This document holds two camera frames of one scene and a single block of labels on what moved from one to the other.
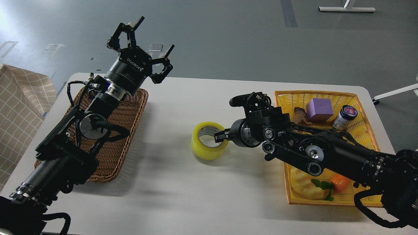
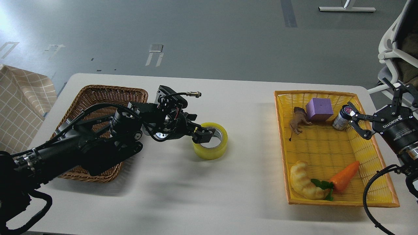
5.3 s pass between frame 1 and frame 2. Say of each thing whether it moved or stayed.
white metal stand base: stayed
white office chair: moved
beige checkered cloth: stayed
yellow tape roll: stayed
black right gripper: moved
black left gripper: moved
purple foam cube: stayed
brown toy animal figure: stayed
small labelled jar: stayed
